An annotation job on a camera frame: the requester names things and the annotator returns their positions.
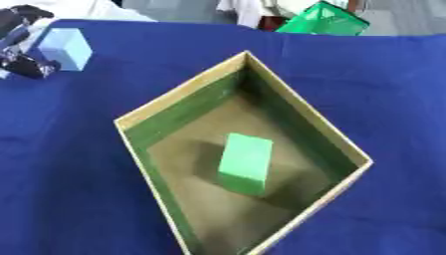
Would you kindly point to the green rectangular block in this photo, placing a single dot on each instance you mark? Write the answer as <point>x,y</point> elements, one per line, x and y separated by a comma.
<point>247,162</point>

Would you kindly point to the green mesh basket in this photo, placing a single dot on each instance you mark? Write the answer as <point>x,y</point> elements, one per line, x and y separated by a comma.
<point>323,20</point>

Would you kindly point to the white cloth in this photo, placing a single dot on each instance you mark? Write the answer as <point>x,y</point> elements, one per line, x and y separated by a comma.
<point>245,10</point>

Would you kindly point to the light blue rectangular block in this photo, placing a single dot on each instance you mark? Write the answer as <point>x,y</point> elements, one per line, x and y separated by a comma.
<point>65,49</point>

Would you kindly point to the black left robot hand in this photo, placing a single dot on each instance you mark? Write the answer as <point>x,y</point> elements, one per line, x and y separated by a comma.
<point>23,64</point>

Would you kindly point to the tan cardboard box green inside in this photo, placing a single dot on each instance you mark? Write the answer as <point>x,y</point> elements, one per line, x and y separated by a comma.
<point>191,109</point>

